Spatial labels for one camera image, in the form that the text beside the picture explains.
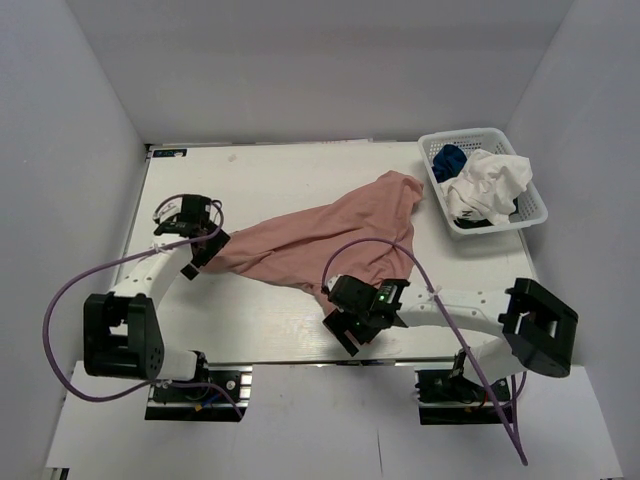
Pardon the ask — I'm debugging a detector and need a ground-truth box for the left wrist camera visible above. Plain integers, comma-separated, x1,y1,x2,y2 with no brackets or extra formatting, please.
152,194,183,224

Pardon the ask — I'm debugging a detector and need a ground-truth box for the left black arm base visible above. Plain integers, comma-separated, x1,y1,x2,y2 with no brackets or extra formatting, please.
145,366,253,423

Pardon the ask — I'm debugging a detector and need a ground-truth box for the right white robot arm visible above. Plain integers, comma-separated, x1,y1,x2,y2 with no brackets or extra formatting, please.
322,275,579,399

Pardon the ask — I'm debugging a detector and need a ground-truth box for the small teal label sticker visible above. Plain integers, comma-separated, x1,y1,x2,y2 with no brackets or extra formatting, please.
152,148,188,158

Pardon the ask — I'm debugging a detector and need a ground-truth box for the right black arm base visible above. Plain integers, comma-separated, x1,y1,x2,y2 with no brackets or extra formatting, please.
412,353,501,426

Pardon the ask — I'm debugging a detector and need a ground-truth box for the blue t shirt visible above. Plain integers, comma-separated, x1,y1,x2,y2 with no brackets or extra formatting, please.
432,144,467,183

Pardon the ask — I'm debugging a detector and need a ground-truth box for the pink t shirt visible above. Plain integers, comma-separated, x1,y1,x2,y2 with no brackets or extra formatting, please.
202,171,424,300

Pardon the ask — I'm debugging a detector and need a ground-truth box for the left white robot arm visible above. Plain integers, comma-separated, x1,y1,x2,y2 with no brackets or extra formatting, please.
83,194,230,399

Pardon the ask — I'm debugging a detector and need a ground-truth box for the dark green t shirt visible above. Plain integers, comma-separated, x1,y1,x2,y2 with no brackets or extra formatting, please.
454,218,493,230

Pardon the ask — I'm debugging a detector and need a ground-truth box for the white t shirt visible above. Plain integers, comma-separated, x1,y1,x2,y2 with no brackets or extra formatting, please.
440,149,533,225

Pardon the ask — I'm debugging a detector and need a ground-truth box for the white plastic basket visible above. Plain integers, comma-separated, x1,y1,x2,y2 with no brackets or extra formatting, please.
418,127,548,240

